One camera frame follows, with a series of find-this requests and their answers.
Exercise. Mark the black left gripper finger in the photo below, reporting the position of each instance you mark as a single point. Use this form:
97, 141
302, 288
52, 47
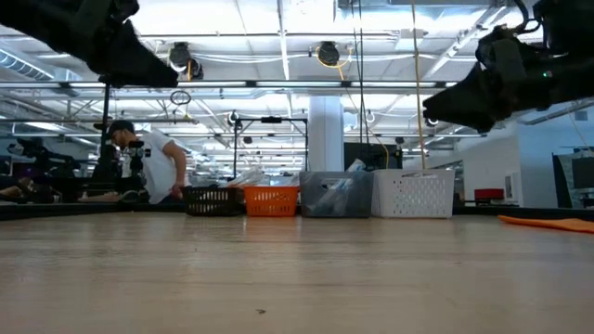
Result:
139, 69

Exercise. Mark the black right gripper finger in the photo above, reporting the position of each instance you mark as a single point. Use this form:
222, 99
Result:
464, 104

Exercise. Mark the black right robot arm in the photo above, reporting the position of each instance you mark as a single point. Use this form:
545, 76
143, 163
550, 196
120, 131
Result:
571, 51

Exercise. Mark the background black robot arm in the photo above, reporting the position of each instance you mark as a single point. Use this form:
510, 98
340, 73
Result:
44, 160
136, 155

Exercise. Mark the red box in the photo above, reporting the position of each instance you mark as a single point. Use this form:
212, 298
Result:
488, 193

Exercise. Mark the person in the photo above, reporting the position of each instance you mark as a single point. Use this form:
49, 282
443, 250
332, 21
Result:
160, 167

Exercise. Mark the white perforated plastic basket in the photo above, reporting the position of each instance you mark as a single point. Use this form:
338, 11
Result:
413, 195

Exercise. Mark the black display panel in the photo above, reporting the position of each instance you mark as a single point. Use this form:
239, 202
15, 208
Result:
371, 155

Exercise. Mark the black framed screen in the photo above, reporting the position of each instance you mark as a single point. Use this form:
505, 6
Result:
582, 174

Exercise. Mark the white building column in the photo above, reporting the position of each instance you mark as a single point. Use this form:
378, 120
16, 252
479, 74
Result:
325, 134

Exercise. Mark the flat orange plastic lid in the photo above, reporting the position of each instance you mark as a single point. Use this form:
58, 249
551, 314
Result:
557, 224

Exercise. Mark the black plastic bin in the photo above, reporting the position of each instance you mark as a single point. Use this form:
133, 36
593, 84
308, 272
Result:
213, 201

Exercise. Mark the grey plastic bin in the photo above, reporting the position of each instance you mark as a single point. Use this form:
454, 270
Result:
336, 195

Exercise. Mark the long ceiling light strip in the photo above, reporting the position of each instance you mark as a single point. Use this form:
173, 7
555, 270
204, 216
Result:
301, 84

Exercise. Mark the orange plastic bin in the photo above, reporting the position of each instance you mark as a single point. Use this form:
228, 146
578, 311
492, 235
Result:
271, 201

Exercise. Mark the silver ventilation duct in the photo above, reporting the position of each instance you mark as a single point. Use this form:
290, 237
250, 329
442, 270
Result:
23, 65

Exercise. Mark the black rectangular stand frame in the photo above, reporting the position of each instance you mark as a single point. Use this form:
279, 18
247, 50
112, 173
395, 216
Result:
271, 119

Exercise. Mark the black aluminium table frame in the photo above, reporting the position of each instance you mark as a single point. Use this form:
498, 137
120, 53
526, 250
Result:
93, 209

